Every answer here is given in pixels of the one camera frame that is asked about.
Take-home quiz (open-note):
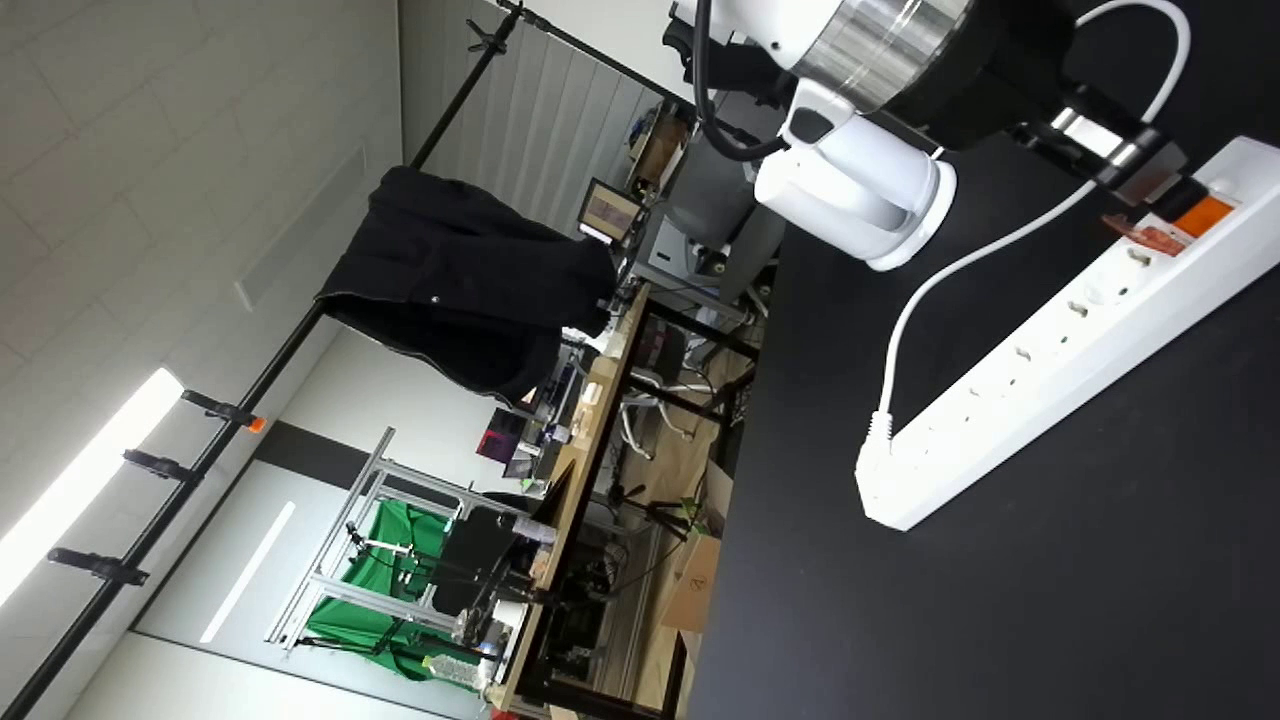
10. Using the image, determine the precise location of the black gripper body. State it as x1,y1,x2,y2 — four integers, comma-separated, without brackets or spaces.
902,0,1078,151

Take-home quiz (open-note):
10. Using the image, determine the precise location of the white extension cord power strip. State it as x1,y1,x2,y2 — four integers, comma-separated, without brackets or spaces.
853,133,1280,536

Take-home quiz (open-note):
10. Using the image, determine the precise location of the white electric kettle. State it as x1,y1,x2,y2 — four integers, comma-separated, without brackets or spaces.
750,75,959,277

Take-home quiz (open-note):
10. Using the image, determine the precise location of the framed picture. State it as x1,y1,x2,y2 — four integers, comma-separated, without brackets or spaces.
575,176,646,247

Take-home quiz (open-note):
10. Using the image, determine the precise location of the wooden workbench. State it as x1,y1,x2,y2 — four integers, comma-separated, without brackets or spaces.
484,281,657,717

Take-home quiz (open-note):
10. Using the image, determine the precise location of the black hanging cloth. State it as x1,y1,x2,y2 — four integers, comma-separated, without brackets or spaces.
314,162,624,406

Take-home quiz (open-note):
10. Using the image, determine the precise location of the cardboard box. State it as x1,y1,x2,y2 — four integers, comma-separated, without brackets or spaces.
657,532,729,635

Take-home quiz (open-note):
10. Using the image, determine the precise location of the metal shelf rack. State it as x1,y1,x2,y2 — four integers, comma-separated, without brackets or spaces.
271,423,564,670

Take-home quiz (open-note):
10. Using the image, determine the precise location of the green cloth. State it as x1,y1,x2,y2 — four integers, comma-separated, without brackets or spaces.
303,496,455,684

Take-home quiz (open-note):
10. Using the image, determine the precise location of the black spring clamp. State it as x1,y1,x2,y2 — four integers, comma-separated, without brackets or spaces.
120,448,199,488
42,545,150,590
178,387,271,436

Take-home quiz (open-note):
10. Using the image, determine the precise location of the long ceiling light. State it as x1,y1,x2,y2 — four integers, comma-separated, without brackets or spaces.
0,362,187,612

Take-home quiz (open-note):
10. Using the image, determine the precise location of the white kettle power cable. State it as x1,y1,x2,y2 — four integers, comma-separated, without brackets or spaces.
868,0,1195,462

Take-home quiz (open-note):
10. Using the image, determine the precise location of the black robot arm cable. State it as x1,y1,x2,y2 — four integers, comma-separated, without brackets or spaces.
686,0,802,169

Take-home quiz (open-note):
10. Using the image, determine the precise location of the black backdrop frame pole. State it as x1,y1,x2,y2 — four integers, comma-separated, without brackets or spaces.
0,0,532,720

